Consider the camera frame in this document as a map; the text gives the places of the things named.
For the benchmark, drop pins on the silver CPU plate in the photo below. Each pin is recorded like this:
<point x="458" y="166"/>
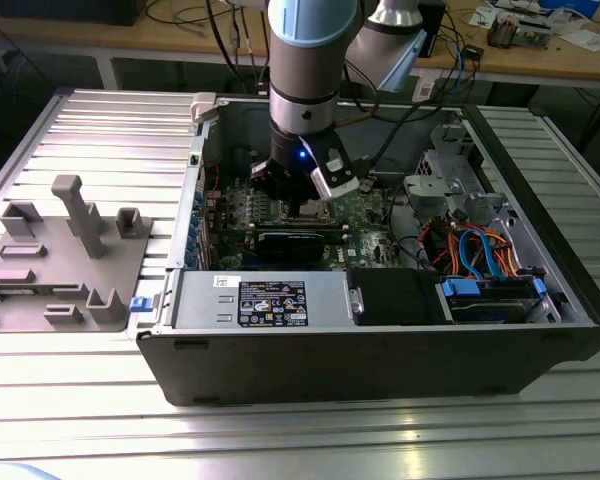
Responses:
<point x="311" y="209"/>

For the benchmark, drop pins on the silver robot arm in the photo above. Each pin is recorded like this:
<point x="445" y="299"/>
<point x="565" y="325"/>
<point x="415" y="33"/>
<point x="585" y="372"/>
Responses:
<point x="305" y="65"/>

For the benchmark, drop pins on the black graphics card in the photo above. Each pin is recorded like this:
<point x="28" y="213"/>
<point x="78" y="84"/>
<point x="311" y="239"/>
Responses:
<point x="290" y="247"/>

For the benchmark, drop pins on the round coin battery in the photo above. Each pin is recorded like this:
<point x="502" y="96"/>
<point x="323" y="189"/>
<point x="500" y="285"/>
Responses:
<point x="366" y="185"/>

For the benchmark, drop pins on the green motherboard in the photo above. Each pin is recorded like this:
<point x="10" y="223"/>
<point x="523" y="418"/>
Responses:
<point x="365" y="250"/>

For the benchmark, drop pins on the black rating label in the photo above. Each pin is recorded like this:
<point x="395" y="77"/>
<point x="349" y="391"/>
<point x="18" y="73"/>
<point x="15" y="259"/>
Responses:
<point x="271" y="302"/>

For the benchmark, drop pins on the grey metal drive cage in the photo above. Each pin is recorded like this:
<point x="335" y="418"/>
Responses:
<point x="430" y="187"/>

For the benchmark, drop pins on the grey power supply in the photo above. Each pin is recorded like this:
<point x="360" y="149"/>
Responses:
<point x="205" y="300"/>

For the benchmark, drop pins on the pale blue teach pendant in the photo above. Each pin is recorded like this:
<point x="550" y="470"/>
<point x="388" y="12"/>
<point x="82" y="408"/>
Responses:
<point x="405" y="65"/>

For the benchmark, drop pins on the black drive bay box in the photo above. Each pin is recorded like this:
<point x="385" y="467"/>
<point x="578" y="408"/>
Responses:
<point x="400" y="295"/>

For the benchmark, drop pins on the wooden desk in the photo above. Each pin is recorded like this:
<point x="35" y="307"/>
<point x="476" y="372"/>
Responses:
<point x="180" y="35"/>

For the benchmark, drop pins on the blue case latch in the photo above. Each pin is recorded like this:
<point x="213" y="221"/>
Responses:
<point x="139" y="304"/>

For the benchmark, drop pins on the black PC case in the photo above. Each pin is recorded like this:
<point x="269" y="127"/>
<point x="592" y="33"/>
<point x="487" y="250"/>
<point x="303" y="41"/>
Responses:
<point x="330" y="370"/>

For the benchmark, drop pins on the hard disk in blue carrier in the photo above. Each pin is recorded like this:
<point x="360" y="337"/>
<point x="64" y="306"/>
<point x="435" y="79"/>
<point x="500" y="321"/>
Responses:
<point x="460" y="289"/>

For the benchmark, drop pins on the copper fin cooler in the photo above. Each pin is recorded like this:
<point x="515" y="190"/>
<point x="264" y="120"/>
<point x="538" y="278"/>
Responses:
<point x="502" y="30"/>

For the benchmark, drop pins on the grey parts rack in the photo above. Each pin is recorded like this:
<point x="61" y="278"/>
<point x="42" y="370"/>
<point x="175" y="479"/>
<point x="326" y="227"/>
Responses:
<point x="40" y="280"/>

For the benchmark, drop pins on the pale blue rounded object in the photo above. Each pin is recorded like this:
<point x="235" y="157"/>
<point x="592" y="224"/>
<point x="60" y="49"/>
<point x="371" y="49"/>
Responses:
<point x="10" y="472"/>

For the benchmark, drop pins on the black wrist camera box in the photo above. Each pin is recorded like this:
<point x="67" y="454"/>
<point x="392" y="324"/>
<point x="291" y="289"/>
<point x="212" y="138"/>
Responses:
<point x="264" y="177"/>

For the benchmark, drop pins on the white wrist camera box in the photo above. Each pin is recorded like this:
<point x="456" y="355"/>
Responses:
<point x="335" y="182"/>

